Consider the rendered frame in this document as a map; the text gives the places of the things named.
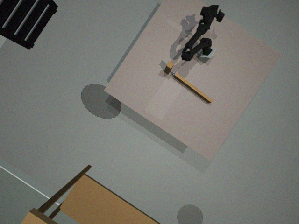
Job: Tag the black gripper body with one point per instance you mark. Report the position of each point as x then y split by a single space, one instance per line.
218 16

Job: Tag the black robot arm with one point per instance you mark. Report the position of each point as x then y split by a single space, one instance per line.
205 43

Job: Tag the wooden post with slot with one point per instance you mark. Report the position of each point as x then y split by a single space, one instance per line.
168 67

